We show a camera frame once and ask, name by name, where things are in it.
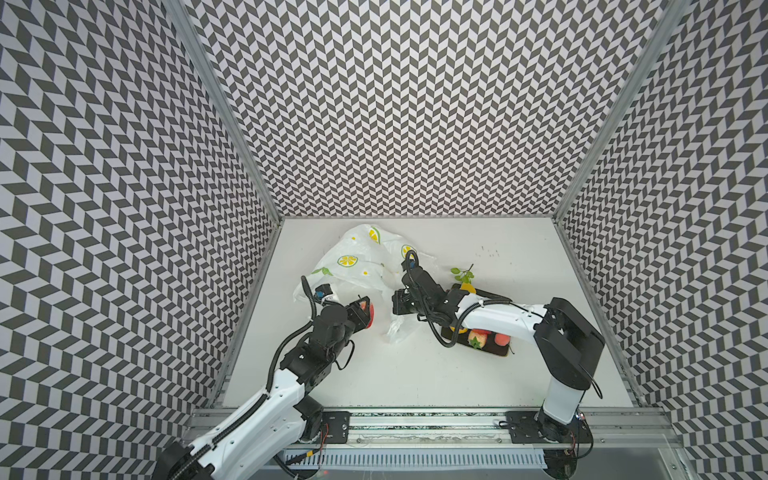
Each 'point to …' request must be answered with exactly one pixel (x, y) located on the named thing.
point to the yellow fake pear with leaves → (465, 278)
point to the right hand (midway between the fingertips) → (392, 306)
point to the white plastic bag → (364, 261)
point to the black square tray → (489, 344)
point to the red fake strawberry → (478, 338)
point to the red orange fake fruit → (371, 313)
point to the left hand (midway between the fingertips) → (364, 303)
